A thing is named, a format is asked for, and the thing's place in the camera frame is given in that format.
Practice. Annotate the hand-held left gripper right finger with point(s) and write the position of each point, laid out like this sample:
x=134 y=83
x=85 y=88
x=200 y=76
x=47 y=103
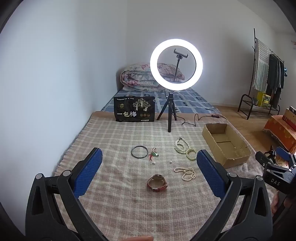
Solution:
x=211 y=173

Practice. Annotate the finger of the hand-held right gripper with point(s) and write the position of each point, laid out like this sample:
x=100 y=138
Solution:
x=262 y=158
x=285 y=154

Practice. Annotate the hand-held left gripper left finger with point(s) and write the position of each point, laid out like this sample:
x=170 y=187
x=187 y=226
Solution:
x=91 y=171

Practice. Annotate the cardboard box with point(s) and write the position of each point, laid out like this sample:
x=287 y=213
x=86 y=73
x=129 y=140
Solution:
x=231 y=160

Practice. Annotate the black bangle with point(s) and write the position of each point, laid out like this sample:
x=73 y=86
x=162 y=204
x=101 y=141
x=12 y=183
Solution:
x=131 y=151

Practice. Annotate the red leather watch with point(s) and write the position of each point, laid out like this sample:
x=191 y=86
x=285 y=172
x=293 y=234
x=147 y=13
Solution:
x=159 y=188

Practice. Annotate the person's right hand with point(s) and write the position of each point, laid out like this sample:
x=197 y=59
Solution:
x=275 y=204

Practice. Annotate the person's left hand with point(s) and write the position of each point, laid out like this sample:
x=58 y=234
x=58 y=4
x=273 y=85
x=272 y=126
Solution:
x=142 y=239

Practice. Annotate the pink fleece blanket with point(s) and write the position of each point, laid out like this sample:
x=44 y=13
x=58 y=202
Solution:
x=254 y=171

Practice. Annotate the brown cardboard carton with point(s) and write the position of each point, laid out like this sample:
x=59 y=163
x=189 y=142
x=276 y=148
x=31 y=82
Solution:
x=290 y=115

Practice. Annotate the beige plaid blanket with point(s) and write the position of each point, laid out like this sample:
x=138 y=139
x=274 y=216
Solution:
x=115 y=139

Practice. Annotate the yellow box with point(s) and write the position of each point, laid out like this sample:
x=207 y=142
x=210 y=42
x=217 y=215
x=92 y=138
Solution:
x=264 y=99

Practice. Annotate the red green tassel charm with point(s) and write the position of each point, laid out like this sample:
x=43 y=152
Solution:
x=155 y=153

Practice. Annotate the black tripod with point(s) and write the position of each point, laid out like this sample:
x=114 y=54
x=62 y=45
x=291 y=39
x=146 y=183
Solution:
x=170 y=111

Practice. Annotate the black snack bag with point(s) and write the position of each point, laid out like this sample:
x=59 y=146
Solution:
x=134 y=109

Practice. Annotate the dark hanging clothes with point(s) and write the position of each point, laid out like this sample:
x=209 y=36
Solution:
x=274 y=76

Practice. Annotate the blue patterned bed sheet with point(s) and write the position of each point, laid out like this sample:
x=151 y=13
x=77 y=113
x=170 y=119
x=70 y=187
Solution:
x=189 y=97

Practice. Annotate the striped hanging towel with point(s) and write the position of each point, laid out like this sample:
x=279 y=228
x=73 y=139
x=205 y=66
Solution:
x=261 y=67

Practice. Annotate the black clothes rack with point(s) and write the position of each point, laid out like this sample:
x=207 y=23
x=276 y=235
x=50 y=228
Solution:
x=254 y=58

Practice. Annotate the folded floral quilt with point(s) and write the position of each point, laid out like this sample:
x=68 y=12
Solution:
x=136 y=76

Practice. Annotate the black phone holder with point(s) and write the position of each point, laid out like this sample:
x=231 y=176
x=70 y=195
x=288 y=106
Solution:
x=178 y=54

